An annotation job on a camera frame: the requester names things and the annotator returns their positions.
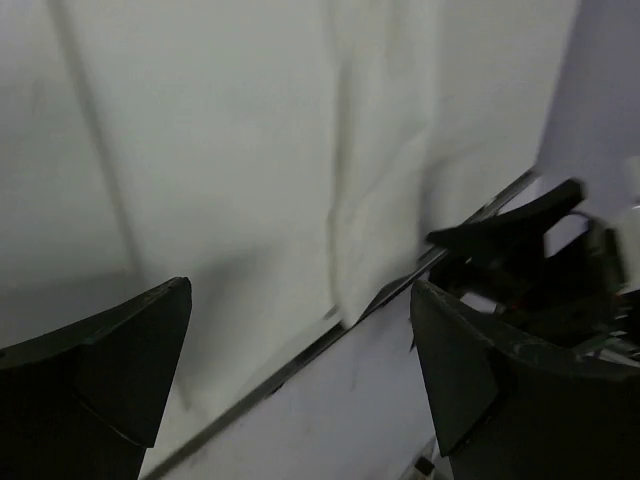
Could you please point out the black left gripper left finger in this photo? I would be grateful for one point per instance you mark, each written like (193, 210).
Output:
(86, 401)

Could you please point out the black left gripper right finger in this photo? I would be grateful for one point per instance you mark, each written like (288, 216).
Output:
(508, 405)

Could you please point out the white SpongeBob print t-shirt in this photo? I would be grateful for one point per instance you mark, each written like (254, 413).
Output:
(280, 154)

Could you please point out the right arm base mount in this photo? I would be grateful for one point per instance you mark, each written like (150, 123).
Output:
(553, 272)

